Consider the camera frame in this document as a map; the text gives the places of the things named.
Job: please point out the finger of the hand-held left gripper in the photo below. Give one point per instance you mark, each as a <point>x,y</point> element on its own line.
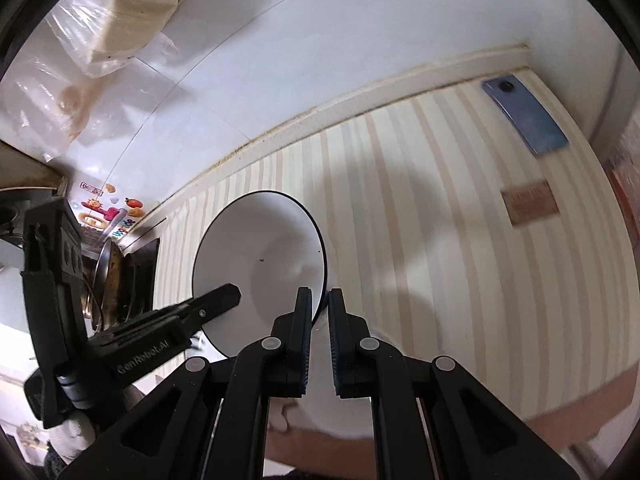
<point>210,304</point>

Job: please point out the black gas stove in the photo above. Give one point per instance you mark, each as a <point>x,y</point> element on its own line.
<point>142,280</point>

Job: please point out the dark wok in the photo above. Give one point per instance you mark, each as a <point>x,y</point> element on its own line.
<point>107,280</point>

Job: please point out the beige food block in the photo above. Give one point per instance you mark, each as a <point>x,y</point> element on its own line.
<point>130,15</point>

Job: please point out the white bowl red floral print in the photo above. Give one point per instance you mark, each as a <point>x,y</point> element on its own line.
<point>325,412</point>

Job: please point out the blue smartphone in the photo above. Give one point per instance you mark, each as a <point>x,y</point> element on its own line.
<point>525,115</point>

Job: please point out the person's left hand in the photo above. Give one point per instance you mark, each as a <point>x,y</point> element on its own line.
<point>72,437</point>

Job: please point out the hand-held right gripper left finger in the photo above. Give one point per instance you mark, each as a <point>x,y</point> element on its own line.
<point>306,355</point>

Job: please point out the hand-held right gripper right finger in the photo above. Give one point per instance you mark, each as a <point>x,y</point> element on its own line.
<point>336,355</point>

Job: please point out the colourful wall stickers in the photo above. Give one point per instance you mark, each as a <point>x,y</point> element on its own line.
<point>107,210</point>

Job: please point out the small brown card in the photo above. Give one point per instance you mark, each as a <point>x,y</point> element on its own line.
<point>530,202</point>

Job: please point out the white bowl dark rim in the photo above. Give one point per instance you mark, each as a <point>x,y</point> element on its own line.
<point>260,260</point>

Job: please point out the large clear plastic bag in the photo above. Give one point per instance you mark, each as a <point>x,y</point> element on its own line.
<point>100,20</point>

